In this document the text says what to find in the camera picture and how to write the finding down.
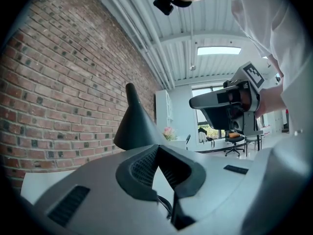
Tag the white hanging ceiling sensor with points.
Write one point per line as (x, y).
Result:
(192, 67)

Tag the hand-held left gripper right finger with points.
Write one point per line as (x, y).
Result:
(220, 187)

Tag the white shelf cabinet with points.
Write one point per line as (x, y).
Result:
(164, 106)

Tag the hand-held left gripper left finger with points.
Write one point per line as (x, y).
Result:
(97, 187)

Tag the black office chair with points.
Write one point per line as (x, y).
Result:
(234, 141)

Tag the person's right forearm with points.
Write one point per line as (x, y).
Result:
(269, 99)

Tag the black head-mounted camera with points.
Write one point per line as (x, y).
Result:
(163, 5)

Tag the person's right hand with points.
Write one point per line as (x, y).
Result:
(243, 98)

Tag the rectangular ceiling light panel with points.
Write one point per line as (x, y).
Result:
(218, 50)

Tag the bundle of white ceiling pipes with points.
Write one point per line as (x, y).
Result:
(159, 60)

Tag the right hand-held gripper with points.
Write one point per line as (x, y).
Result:
(255, 77)

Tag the person's light shirt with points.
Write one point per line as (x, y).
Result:
(276, 16)

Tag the pink flower bouquet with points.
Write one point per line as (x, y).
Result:
(169, 133)

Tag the grey fisheye camera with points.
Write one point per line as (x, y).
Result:
(229, 84)
(236, 125)

